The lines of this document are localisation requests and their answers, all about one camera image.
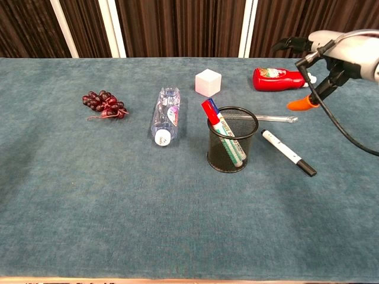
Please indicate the red ketchup squeeze bottle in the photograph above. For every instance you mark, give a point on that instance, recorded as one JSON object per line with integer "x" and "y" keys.
{"x": 275, "y": 80}

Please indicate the thin white frame post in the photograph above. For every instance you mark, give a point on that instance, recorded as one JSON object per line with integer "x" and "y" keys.
{"x": 63, "y": 29}

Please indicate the dark brown pleated curtain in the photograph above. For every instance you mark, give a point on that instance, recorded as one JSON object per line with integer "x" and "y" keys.
{"x": 183, "y": 26}

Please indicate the black and white marker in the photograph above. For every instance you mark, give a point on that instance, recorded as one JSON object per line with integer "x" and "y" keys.
{"x": 284, "y": 151}

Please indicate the clear plastic water bottle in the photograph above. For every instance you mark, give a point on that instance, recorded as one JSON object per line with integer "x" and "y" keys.
{"x": 165, "y": 118}

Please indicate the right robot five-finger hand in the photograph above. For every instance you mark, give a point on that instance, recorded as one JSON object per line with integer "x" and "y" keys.
{"x": 352, "y": 50}

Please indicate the black cup with pens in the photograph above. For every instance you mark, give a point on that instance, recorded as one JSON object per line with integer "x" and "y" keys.
{"x": 248, "y": 139}

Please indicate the red-capped whiteboard marker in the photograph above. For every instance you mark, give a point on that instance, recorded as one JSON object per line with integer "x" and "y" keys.
{"x": 210, "y": 114}

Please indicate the clear glass tube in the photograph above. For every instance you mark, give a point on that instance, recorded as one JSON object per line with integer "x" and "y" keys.
{"x": 278, "y": 118}

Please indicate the blue-capped whiteboard marker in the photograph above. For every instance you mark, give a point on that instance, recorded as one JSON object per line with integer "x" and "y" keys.
{"x": 213, "y": 106}

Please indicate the dark red grape bunch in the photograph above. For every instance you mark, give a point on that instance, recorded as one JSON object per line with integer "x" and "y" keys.
{"x": 103, "y": 105}

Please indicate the wide white frame post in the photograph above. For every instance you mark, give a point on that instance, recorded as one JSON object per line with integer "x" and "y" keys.
{"x": 112, "y": 29}
{"x": 248, "y": 29}

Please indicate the pink cube block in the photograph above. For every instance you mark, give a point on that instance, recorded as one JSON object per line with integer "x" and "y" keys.
{"x": 207, "y": 83}

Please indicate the teal velvet table cloth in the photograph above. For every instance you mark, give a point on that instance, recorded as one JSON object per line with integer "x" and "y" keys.
{"x": 118, "y": 207}

